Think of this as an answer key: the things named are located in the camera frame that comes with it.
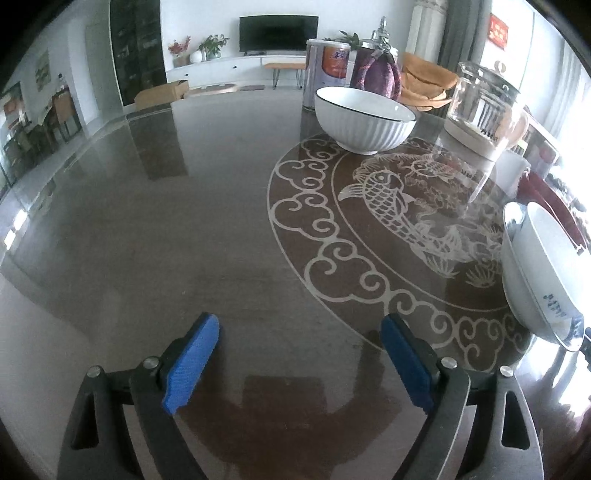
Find plain white bowl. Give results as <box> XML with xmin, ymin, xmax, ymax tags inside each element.
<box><xmin>501</xmin><ymin>202</ymin><xmax>590</xmax><ymax>352</ymax></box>

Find ribbed white bowl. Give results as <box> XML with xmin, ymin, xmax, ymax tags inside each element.
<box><xmin>315</xmin><ymin>86</ymin><xmax>418</xmax><ymax>156</ymax></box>

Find stacked red heart plates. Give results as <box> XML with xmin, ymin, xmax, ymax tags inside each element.
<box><xmin>517</xmin><ymin>169</ymin><xmax>588</xmax><ymax>250</ymax></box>

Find glass kettle with lid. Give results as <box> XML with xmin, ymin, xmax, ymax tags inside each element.
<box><xmin>444</xmin><ymin>61</ymin><xmax>530</xmax><ymax>161</ymax></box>

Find orange cushioned chair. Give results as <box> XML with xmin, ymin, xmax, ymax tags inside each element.
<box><xmin>400</xmin><ymin>52</ymin><xmax>459</xmax><ymax>112</ymax></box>

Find cardboard box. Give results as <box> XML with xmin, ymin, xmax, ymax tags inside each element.
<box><xmin>134</xmin><ymin>80</ymin><xmax>189</xmax><ymax>111</ymax></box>

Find wooden bench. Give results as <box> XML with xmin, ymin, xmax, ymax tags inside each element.
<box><xmin>263</xmin><ymin>62</ymin><xmax>305</xmax><ymax>89</ymax></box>

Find dark glass cabinet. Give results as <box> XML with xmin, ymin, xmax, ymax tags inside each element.
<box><xmin>109</xmin><ymin>0</ymin><xmax>166</xmax><ymax>107</ymax></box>

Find black television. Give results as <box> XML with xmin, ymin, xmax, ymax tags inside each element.
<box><xmin>238</xmin><ymin>14</ymin><xmax>318</xmax><ymax>53</ymax></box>

